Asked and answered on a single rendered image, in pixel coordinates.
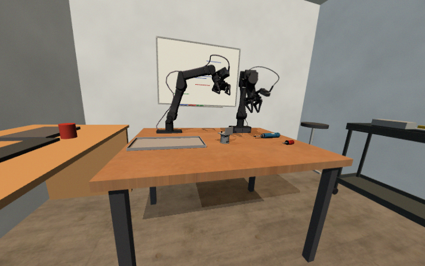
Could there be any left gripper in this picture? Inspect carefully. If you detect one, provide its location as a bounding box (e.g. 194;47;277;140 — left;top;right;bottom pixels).
244;88;269;113

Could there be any blue electric screwdriver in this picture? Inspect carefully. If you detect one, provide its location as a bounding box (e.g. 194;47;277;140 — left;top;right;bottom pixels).
256;132;280;138

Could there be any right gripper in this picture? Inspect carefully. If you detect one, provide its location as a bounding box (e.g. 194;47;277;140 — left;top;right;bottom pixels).
212;76;231;95

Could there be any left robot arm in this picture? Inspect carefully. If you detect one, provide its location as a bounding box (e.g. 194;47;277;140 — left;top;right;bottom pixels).
229;70;271;128

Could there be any beige l-shaped bracket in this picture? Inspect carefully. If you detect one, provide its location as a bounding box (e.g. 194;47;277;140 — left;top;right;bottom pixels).
218;127;233;135

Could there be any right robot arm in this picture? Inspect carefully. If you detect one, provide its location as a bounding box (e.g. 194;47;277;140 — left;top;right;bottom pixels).
156;64;230;132

